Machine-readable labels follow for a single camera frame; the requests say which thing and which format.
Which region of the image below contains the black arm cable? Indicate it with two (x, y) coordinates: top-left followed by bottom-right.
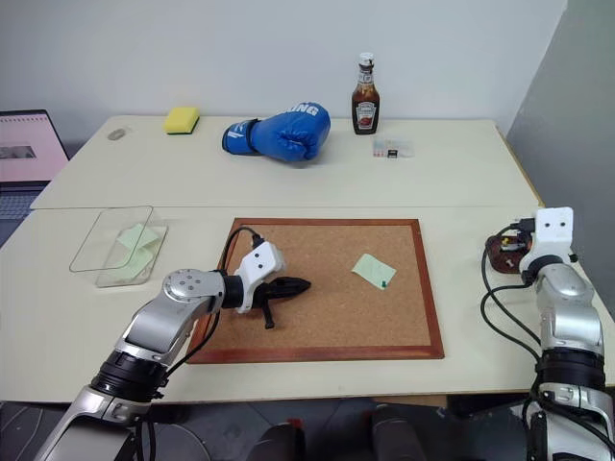
(480, 218), (550, 433)
(134, 226), (263, 461)

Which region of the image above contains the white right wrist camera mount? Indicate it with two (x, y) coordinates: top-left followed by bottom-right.
(520, 206), (577, 270)

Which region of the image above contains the clear plastic box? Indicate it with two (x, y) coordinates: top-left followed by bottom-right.
(69, 205), (169, 289)

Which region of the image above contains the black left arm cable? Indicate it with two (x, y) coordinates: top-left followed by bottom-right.
(134, 226), (263, 461)

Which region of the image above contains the yellow green sponge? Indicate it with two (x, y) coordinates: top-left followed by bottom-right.
(162, 106), (201, 136)

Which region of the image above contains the blue boxing glove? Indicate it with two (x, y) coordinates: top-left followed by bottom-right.
(221, 102), (332, 163)

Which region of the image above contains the ketchup bottle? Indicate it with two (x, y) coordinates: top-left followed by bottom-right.
(351, 52), (381, 136)

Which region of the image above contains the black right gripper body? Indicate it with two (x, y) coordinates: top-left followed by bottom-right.
(499, 235), (531, 255)

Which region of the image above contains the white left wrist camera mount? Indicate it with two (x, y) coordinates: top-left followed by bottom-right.
(234, 241), (288, 314)

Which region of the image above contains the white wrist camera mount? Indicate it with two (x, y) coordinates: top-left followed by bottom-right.
(234, 241), (288, 314)
(520, 206), (577, 270)

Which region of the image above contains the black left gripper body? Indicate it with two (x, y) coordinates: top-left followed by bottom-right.
(252, 278), (288, 309)

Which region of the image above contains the small clear compartment case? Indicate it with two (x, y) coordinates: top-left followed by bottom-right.
(372, 137), (415, 160)

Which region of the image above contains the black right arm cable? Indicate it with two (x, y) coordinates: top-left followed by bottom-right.
(480, 218), (550, 433)

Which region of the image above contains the cork board with wooden frame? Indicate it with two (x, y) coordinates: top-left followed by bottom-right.
(186, 218), (446, 365)

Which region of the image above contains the round brown tray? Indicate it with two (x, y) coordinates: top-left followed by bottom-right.
(483, 231), (531, 276)

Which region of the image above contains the green sticky note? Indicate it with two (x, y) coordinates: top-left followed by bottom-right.
(102, 246), (158, 282)
(116, 223), (160, 252)
(351, 253), (398, 290)

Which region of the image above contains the laptop with pink screen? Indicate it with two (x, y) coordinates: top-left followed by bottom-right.
(0, 109), (71, 236)

